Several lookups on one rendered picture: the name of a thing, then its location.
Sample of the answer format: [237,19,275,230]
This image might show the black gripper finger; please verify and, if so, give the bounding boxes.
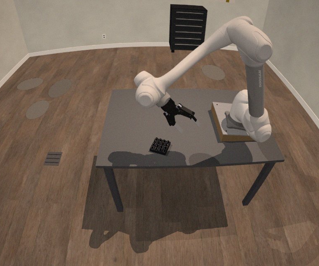
[172,103,200,127]
[163,112,183,133]

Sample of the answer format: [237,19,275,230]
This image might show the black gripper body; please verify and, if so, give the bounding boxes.
[161,98,179,116]

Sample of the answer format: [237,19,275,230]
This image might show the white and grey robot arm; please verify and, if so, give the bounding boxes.
[134,16,273,142]

